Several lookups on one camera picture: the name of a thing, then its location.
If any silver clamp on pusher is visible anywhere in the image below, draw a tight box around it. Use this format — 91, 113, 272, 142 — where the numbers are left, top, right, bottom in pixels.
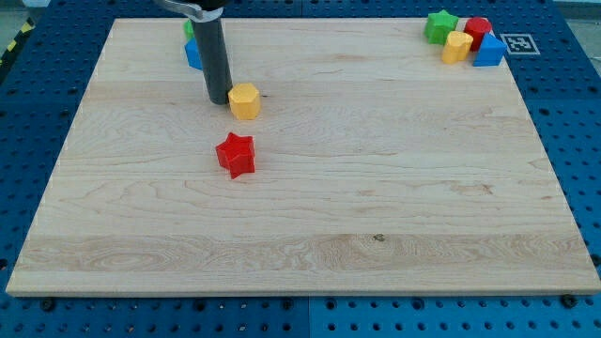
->
153, 0, 223, 23

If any yellow heart block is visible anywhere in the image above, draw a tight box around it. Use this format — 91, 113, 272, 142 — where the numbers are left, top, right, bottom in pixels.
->
441, 31, 473, 64

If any blue cube block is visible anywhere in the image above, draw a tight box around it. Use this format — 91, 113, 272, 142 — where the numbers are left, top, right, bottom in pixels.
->
184, 38, 203, 70

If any red cylinder block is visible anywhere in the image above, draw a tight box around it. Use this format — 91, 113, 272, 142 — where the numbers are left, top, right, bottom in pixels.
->
464, 17, 492, 52

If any green block behind pusher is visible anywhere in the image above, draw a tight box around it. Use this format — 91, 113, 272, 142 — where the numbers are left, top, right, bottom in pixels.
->
183, 20, 194, 41

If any blue triangle block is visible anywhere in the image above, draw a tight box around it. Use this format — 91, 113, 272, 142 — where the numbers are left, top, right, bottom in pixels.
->
472, 33, 507, 67

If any green star block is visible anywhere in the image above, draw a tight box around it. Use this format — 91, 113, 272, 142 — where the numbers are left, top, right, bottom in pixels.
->
424, 9, 459, 45

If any yellow hexagon block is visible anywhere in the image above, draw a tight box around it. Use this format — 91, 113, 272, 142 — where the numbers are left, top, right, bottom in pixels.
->
228, 83, 261, 120

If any light wooden board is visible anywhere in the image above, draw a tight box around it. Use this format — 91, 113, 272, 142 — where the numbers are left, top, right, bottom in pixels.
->
7, 19, 600, 298

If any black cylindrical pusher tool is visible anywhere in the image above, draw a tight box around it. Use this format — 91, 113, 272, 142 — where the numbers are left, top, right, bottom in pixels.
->
193, 19, 233, 105

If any white fiducial marker tag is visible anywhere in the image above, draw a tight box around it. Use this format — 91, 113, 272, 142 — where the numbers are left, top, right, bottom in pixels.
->
500, 33, 540, 55

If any red star block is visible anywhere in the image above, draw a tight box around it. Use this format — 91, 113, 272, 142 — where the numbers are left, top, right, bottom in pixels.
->
215, 132, 255, 179

